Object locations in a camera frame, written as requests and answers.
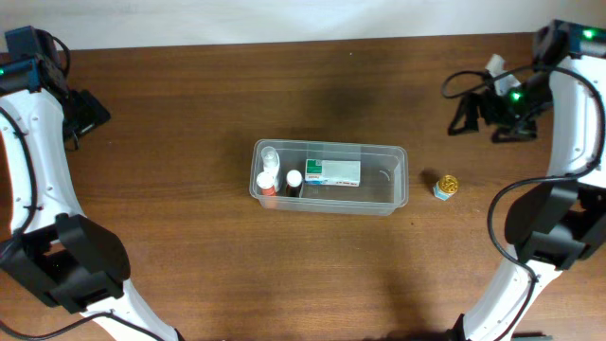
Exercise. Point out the orange effervescent tablet tube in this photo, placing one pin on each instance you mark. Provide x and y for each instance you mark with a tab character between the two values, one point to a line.
266	182

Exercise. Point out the small jar with gold lid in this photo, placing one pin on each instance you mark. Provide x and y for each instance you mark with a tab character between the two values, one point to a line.
446	187

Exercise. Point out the dark bottle with white cap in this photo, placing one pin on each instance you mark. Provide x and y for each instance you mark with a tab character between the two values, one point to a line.
294	180

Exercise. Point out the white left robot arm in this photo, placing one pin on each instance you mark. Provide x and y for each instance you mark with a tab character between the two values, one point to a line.
54	251

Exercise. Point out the clear plastic container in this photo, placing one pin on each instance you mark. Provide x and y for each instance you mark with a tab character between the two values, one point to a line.
383	186

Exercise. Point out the white medicine box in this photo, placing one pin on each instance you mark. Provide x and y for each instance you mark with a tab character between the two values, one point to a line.
339	173

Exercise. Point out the white bottle with clear cap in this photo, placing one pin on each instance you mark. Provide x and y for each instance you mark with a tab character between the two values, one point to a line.
271	164

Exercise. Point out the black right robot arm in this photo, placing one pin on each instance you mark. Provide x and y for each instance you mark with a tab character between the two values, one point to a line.
560	218

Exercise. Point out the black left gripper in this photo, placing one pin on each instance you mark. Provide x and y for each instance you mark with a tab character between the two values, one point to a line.
96	112

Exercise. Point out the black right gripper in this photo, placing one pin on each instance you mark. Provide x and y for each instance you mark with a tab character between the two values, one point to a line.
469	106

